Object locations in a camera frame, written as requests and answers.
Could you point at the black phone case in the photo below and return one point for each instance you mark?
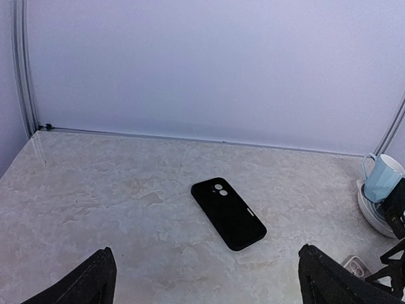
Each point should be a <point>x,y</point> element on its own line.
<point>232,218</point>

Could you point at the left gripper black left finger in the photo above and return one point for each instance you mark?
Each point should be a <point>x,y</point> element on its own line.
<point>93,281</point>

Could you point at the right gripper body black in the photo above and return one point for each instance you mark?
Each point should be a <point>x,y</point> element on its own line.
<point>393,210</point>

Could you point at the pink phone case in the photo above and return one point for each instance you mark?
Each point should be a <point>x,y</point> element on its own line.
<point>356,266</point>

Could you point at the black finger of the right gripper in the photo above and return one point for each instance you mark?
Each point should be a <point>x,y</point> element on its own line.
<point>394,269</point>

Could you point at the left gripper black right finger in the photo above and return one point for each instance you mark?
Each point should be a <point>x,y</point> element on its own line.
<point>323,280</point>

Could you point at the light blue mug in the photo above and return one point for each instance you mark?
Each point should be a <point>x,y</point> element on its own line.
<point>385,175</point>

